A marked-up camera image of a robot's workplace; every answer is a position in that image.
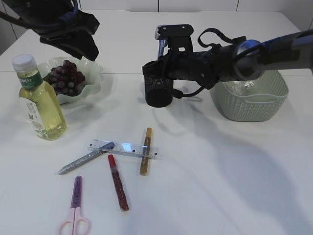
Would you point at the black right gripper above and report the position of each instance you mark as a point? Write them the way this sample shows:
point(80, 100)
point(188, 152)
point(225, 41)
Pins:
point(180, 62)

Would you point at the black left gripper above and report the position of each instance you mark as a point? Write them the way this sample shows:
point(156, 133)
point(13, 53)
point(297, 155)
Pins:
point(59, 16)

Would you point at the dark purple grape bunch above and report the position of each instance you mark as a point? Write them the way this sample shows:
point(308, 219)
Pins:
point(66, 79)

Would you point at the clear plastic sheet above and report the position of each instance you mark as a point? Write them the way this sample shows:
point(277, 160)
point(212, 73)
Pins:
point(242, 88)

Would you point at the yellow tea plastic bottle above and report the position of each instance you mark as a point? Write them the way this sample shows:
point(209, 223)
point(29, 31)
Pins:
point(39, 98)

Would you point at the pink purple capped scissors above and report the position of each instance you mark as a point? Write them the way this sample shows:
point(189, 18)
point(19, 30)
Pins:
point(78, 225)

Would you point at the blue capped scissors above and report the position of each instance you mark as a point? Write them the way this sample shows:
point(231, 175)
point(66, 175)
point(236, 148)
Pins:
point(161, 48)

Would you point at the right black blue robot arm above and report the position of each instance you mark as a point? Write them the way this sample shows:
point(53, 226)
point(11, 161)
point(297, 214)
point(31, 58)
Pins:
point(239, 62)

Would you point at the green wavy glass plate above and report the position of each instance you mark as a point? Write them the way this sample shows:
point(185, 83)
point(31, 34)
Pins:
point(91, 71)

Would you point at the black mesh pen holder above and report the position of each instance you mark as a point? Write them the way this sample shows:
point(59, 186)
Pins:
point(157, 90)

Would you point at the green plastic woven basket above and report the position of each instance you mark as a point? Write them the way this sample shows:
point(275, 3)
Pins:
point(270, 92)

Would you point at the clear plastic ruler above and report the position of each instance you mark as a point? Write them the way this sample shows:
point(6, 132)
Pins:
point(126, 149)

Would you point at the gold glitter pen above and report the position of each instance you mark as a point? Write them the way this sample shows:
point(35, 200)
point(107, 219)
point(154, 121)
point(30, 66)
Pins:
point(146, 151)

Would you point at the silver glitter pen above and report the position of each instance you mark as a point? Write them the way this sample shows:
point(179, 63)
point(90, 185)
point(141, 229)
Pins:
point(85, 159)

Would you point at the red glitter pen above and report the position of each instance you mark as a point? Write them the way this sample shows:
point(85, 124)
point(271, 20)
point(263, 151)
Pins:
point(118, 184)

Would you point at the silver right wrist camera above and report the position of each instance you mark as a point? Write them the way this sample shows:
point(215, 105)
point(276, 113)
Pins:
point(164, 32)

